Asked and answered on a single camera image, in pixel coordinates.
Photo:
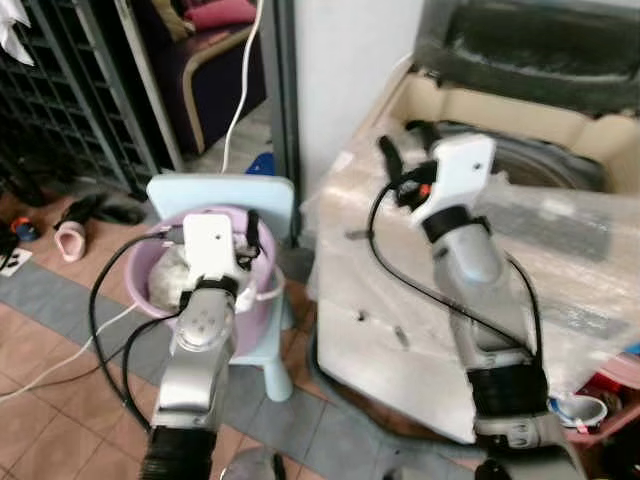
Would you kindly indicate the clear plastic washer cover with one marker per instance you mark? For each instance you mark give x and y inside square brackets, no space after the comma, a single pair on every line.
[565,250]

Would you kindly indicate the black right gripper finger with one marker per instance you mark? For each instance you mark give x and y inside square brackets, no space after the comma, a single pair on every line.
[389,157]

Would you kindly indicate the dark washing machine lid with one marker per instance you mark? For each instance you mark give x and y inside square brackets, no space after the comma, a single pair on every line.
[540,50]

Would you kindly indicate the white bowl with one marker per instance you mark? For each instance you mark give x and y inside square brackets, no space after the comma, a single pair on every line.
[585,411]

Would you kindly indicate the black metal grille gate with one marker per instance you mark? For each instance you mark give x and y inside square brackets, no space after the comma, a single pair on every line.
[60,110]

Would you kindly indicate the light blue plastic stool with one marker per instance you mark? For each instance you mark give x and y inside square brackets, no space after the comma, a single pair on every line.
[230,190]

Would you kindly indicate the white cloth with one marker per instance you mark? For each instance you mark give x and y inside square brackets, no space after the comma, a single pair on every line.
[170,276]

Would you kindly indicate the white top-load washing machine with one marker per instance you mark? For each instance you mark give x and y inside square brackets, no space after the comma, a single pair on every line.
[520,115]

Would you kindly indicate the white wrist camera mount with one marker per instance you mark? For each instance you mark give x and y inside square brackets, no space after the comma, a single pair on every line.
[210,245]
[455,175]

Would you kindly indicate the dark grey door frame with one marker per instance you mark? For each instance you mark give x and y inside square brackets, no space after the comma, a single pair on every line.
[280,100]

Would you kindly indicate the black shoe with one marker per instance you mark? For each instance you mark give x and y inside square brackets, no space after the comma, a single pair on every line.
[100,210]

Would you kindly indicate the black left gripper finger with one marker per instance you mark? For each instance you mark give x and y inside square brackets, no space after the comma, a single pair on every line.
[254,228]

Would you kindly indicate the pink cushion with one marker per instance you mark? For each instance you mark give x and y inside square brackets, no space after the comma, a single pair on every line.
[225,14]

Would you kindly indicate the white hanging garment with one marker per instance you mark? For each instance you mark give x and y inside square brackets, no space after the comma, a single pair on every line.
[14,30]

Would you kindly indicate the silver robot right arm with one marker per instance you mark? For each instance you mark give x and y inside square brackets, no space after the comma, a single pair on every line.
[490,300]

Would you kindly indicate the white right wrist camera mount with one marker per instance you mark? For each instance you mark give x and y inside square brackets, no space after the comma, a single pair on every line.
[455,175]

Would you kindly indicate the small blue object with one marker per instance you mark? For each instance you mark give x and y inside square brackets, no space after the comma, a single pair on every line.
[261,164]

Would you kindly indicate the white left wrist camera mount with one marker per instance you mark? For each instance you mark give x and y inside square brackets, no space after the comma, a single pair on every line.
[210,245]

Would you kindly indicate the pink plastic basin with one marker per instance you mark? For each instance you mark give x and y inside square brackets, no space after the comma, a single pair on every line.
[255,322]

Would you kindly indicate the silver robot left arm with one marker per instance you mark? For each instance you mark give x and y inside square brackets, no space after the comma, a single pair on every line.
[200,345]

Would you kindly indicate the red plastic basket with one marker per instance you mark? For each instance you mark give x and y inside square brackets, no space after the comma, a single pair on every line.
[625,375]

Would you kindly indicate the pink slipper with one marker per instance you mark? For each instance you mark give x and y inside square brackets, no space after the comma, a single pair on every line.
[70,243]

